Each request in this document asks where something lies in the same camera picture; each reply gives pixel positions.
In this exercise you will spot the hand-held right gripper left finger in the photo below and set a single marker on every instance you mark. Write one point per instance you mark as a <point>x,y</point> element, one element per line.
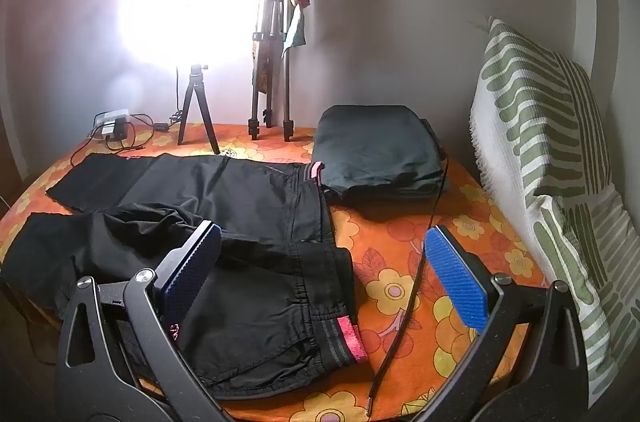
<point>192,269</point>

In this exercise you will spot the black power adapter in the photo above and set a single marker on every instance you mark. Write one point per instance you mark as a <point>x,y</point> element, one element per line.
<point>119,128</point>

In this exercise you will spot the tall folded metal tripod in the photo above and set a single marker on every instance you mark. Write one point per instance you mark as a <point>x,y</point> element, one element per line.
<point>270,27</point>

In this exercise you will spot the green striped white pillow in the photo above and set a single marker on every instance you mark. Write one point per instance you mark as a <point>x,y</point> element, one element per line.
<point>540,112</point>

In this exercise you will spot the white power strip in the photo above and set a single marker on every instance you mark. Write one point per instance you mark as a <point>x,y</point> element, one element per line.
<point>111,116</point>

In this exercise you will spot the black pants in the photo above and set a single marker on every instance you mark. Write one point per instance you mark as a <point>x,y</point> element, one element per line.
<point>250,212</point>

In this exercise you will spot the stack of folded dark pants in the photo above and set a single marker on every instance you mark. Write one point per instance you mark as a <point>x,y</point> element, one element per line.
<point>380,147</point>

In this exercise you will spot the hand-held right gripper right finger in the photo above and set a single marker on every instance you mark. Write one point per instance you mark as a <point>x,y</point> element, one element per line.
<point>455,277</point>

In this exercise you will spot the small black tripod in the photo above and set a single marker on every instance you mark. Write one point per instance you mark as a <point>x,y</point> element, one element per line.
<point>199,85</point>

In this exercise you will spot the orange floral bedsheet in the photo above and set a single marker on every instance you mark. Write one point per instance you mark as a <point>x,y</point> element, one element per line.
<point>390,252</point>

